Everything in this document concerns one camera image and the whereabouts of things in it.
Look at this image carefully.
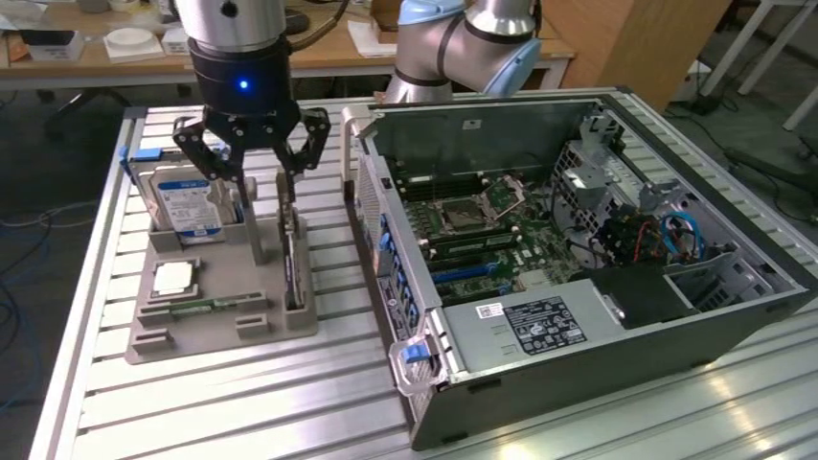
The silver metal disk bay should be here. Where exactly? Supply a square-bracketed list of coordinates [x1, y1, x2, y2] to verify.
[660, 248, 777, 315]

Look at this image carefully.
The white round moulded part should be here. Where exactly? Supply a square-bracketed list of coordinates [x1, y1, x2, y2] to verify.
[103, 27, 166, 64]

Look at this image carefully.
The black RAM slot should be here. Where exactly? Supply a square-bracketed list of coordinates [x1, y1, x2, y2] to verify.
[424, 227, 520, 245]
[405, 172, 482, 186]
[428, 242, 516, 260]
[405, 187, 482, 202]
[405, 182, 482, 196]
[405, 176, 482, 192]

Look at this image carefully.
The black stand foot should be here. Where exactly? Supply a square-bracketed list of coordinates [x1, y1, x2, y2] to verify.
[724, 146, 818, 193]

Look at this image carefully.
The green RAM stick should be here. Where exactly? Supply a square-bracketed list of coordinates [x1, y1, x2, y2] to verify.
[428, 232, 518, 253]
[166, 296, 266, 315]

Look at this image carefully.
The brown cardboard box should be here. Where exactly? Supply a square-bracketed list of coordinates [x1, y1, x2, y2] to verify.
[369, 0, 409, 44]

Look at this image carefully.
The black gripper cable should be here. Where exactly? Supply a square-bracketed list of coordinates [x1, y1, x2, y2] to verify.
[286, 0, 353, 52]

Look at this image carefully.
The blue expansion card retainer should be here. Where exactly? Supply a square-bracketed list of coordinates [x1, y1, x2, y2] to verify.
[374, 213, 424, 336]

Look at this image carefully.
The white table frame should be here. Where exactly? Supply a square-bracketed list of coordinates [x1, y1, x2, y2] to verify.
[699, 0, 818, 131]

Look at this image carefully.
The grey power supply unit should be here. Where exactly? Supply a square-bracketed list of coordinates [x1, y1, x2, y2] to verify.
[438, 280, 624, 376]

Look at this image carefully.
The silver socket cover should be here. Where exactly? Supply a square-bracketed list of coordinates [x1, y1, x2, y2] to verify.
[477, 172, 532, 218]

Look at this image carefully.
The black open PC case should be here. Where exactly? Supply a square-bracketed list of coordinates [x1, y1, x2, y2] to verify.
[337, 93, 809, 451]

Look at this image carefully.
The CPU socket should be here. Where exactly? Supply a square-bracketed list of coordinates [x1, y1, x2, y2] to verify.
[438, 196, 481, 232]

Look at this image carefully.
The hard disk drive blue label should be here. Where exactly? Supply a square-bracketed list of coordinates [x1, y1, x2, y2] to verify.
[118, 145, 234, 231]

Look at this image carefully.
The wooden desk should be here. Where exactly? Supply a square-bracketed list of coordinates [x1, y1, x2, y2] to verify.
[0, 0, 576, 92]

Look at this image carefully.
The silver CPU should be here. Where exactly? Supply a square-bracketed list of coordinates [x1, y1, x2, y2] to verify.
[150, 261, 201, 295]

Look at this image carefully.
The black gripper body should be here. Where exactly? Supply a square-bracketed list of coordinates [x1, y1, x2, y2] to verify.
[188, 37, 302, 150]

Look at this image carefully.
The grey parts rack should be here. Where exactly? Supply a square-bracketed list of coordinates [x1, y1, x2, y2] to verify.
[124, 176, 320, 365]

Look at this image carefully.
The black expansion slot blue latch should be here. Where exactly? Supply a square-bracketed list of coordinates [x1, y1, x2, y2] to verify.
[438, 280, 510, 296]

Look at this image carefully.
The blue wire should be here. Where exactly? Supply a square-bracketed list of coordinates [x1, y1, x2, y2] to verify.
[659, 212, 708, 264]

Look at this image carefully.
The low-profile GPU card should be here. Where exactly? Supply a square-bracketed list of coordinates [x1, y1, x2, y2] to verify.
[274, 189, 308, 313]

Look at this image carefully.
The plain white box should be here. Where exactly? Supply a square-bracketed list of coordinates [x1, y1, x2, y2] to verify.
[27, 41, 85, 62]

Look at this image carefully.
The black chair base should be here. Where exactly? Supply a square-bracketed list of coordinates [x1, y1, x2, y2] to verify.
[37, 85, 133, 143]

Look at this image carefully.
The flat black device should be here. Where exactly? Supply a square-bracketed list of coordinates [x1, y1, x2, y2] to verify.
[15, 28, 75, 48]

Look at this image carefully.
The wooden cabinet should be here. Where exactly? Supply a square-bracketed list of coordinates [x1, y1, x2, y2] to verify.
[555, 0, 733, 114]

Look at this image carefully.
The white paper sheet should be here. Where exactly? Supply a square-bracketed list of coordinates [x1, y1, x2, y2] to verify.
[346, 19, 401, 59]

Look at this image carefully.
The green motherboard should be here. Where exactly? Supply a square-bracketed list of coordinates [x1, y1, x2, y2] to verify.
[398, 172, 580, 308]

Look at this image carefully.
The long blue expansion slot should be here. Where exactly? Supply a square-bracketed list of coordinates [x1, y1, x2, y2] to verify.
[432, 264, 502, 285]

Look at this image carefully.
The silver perforated drive cage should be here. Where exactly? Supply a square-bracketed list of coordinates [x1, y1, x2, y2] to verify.
[547, 138, 648, 236]

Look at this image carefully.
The white labelled box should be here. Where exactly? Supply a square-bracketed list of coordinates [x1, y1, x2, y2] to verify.
[160, 26, 193, 55]

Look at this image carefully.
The red wire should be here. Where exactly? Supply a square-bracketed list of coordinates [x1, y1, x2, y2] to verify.
[629, 216, 660, 264]

